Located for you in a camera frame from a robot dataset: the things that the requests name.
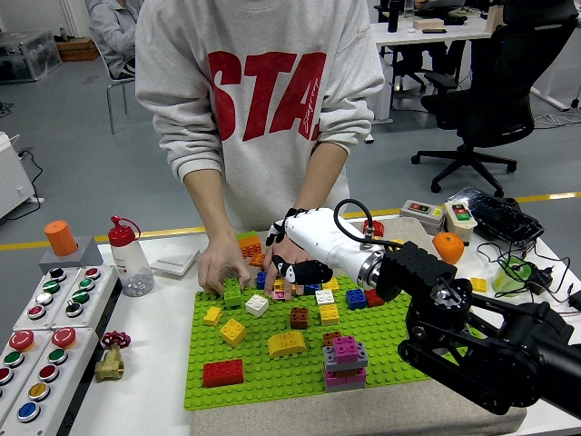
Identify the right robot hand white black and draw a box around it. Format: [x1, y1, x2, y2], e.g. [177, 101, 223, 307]
[265, 207, 381, 287]

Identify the person's left hand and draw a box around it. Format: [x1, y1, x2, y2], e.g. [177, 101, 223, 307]
[262, 235, 305, 296]

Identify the person's right hand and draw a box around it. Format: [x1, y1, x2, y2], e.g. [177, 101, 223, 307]
[197, 232, 253, 296]

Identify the large orange brick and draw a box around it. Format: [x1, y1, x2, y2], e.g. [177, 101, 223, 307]
[239, 235, 263, 260]

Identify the lime green long brick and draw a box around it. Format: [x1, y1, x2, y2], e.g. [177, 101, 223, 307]
[222, 276, 244, 310]

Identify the grey long brick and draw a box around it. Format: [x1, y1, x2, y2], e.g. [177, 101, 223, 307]
[322, 341, 369, 371]

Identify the magenta long brick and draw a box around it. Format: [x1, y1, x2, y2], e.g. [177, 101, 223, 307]
[323, 367, 368, 388]

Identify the grey base brick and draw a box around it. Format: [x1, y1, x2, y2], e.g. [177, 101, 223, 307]
[324, 380, 367, 394]

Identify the green baseplate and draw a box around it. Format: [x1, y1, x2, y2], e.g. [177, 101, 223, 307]
[183, 272, 489, 412]

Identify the white square panel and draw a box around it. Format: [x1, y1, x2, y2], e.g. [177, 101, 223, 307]
[151, 248, 201, 279]

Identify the large yellow square brick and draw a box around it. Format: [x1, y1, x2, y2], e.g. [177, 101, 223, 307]
[218, 317, 247, 348]

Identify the squeeze bottle red cap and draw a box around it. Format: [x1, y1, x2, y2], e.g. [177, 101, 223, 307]
[107, 215, 155, 299]

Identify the yellow curved brick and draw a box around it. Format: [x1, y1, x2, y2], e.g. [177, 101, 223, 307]
[266, 330, 308, 360]

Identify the magenta square brick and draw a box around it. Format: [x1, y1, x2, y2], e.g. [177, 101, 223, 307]
[331, 335, 360, 364]

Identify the red long brick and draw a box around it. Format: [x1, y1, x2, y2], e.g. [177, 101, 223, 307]
[201, 358, 245, 389]

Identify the orange fruit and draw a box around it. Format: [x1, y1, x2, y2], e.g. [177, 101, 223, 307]
[431, 232, 466, 267]

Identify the grey block base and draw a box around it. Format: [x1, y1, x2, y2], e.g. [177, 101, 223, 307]
[38, 235, 104, 276]

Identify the grey four-button box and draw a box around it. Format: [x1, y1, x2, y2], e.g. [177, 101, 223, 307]
[50, 265, 120, 329]
[12, 267, 83, 332]

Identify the brass valve red handwheel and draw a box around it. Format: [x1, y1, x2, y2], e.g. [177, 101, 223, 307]
[94, 330, 132, 383]

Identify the white computer tower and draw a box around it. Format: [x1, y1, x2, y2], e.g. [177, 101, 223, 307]
[371, 58, 394, 124]

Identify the orange cylinder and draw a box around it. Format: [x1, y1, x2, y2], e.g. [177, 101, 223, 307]
[44, 220, 79, 257]

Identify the grey-brown mat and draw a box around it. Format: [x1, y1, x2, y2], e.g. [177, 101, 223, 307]
[189, 216, 527, 436]

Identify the grey emergency-stop button box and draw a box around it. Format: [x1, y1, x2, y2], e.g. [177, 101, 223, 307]
[0, 329, 54, 426]
[0, 326, 100, 436]

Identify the black power adapter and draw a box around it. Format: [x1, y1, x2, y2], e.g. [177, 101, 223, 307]
[526, 264, 556, 295]

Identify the white cabinet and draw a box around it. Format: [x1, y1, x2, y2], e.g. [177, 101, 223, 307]
[0, 131, 36, 222]

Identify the black office chair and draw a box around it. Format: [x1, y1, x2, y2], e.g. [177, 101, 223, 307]
[410, 15, 580, 197]

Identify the white desk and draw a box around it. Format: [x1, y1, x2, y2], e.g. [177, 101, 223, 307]
[365, 22, 494, 145]
[529, 26, 581, 113]

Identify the black bottle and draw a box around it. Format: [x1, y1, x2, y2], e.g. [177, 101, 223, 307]
[387, 0, 404, 34]

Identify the wooden box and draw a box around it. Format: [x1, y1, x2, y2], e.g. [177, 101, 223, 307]
[411, 17, 445, 32]

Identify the seated person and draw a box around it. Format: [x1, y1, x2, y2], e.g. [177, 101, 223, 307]
[87, 0, 140, 81]

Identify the wooden pallet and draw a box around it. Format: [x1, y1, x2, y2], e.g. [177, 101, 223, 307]
[54, 38, 100, 64]

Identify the clear plastic crate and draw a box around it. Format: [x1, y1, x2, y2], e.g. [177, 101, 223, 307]
[0, 29, 64, 84]

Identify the grey switch box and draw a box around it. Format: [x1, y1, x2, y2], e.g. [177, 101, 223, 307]
[399, 198, 447, 236]

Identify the white switch box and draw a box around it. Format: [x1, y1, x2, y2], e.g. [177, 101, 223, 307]
[443, 200, 478, 249]

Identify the thin black cable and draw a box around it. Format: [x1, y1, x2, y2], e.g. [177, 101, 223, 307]
[475, 239, 581, 319]

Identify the metal frame chair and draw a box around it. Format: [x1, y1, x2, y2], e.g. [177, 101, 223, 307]
[93, 43, 137, 135]

